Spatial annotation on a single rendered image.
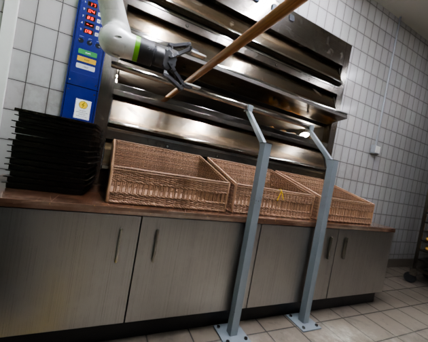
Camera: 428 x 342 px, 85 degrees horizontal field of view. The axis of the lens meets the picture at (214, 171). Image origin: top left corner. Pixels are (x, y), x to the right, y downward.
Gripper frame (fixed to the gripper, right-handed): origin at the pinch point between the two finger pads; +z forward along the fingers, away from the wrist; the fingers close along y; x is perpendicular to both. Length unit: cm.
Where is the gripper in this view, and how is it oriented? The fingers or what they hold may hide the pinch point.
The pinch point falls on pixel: (200, 72)
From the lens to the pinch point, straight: 110.5
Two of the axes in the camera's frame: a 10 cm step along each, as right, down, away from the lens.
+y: -1.8, 9.8, 0.2
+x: 4.2, 0.9, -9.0
